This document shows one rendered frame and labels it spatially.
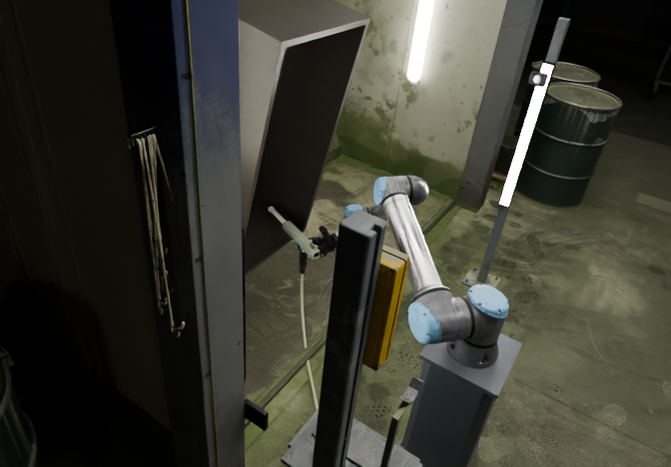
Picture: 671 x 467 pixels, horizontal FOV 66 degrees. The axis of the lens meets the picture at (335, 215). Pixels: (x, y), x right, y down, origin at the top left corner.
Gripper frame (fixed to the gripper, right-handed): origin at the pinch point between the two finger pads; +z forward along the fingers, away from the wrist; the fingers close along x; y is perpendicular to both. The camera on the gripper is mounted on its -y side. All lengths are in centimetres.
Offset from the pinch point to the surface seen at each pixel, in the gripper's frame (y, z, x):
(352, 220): -109, 73, -122
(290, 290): 48, -9, 21
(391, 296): -94, 66, -128
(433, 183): 35, -169, 71
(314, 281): 48, -25, 21
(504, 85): -56, -180, 40
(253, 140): -71, 36, -15
